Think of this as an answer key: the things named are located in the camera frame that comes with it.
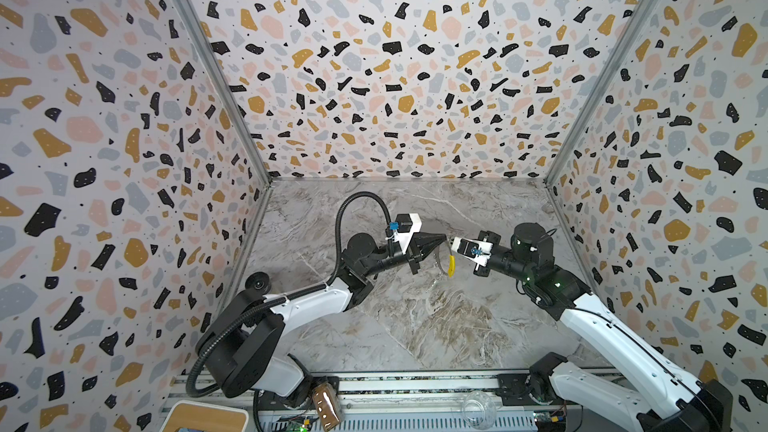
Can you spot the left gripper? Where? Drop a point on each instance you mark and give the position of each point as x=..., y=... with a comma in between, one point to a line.
x=416, y=255

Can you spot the brown circuit box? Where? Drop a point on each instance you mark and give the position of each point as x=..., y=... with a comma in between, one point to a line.
x=327, y=406

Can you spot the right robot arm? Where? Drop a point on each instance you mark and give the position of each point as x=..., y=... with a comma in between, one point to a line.
x=661, y=396

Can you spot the metal key gauge with yellow handle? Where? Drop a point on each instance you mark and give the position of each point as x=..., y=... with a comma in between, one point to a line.
x=445, y=260

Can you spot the black round lens cap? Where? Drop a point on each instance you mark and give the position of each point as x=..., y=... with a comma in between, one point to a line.
x=259, y=281

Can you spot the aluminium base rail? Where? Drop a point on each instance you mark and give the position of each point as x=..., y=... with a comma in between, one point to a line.
x=432, y=399

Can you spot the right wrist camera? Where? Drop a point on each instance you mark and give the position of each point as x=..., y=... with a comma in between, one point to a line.
x=463, y=247

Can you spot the clear glass jar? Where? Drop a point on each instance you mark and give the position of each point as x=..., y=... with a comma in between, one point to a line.
x=478, y=410

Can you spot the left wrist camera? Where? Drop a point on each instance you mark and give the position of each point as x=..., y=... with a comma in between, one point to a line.
x=401, y=230

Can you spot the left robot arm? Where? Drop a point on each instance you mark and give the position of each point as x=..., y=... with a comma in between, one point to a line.
x=238, y=351

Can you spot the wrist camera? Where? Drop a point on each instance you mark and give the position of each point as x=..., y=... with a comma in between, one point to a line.
x=463, y=247
x=401, y=230

